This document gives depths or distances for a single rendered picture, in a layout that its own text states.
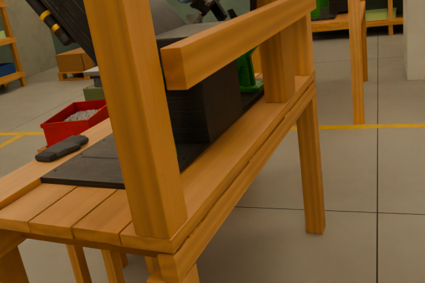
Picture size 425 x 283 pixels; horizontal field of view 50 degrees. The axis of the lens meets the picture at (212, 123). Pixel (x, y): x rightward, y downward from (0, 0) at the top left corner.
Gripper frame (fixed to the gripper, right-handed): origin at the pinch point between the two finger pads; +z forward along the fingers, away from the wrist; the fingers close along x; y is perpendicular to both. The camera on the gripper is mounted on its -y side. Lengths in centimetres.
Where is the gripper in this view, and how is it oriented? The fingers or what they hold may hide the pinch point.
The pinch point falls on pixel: (198, 18)
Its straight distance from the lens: 195.0
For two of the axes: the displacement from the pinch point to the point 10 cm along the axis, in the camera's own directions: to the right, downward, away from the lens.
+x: 4.7, -5.7, -6.8
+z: -3.6, 5.8, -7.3
